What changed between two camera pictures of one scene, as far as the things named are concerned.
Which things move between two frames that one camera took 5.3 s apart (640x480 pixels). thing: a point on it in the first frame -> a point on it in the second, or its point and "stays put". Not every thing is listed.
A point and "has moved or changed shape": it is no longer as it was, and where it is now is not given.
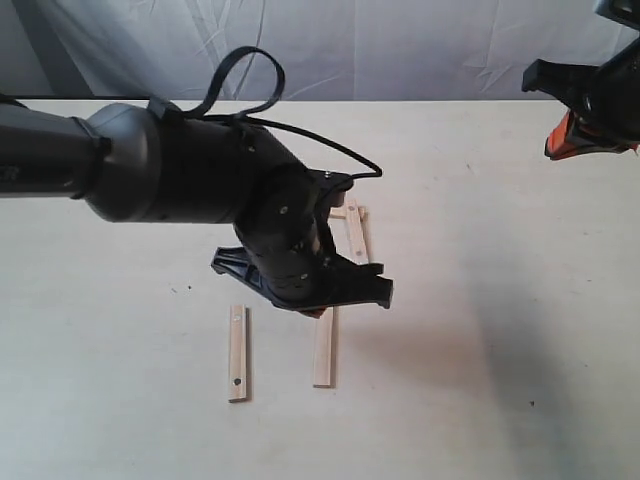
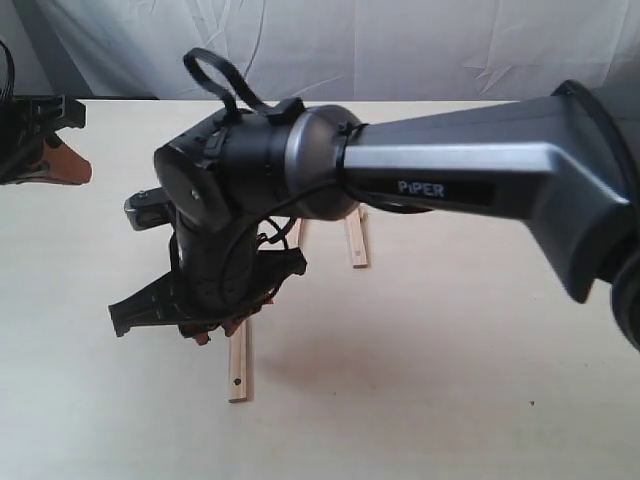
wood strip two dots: (358, 220) stays put
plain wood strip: (325, 350) has moved or changed shape
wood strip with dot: (239, 354) stays put
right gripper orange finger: (565, 141) -> (230, 325)
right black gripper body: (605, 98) -> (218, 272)
